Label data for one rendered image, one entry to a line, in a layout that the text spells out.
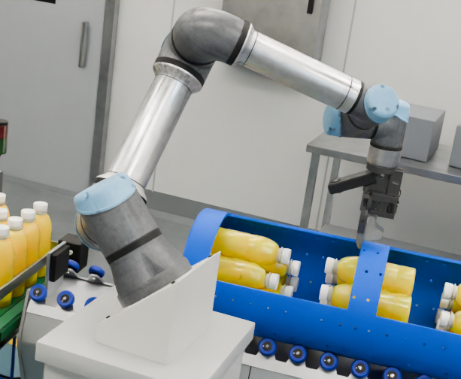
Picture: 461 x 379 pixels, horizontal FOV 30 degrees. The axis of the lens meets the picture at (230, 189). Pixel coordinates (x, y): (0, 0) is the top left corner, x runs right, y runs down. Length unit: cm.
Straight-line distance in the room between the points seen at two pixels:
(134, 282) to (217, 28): 53
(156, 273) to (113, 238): 10
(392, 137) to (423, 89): 326
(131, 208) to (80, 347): 27
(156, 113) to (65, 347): 52
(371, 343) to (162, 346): 63
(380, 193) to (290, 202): 353
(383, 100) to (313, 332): 58
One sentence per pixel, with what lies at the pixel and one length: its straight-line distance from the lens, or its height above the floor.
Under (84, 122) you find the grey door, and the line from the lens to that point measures 594.
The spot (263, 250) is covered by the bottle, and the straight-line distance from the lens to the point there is 209.
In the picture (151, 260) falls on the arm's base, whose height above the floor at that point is 131.
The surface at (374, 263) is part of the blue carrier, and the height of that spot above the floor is 122.
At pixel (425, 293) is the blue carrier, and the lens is 226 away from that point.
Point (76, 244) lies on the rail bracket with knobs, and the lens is 248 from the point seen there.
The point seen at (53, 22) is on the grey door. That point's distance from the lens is 596.
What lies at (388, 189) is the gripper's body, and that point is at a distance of 202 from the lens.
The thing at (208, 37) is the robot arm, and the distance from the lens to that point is 174.
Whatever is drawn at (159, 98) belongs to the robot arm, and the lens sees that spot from 181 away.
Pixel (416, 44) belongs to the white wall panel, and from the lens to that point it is 521.
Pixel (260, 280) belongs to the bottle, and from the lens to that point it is 207.
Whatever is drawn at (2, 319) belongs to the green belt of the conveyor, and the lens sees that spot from 226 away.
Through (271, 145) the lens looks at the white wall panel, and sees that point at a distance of 548.
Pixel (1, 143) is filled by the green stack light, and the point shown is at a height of 120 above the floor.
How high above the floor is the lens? 191
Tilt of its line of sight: 17 degrees down
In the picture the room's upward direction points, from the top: 8 degrees clockwise
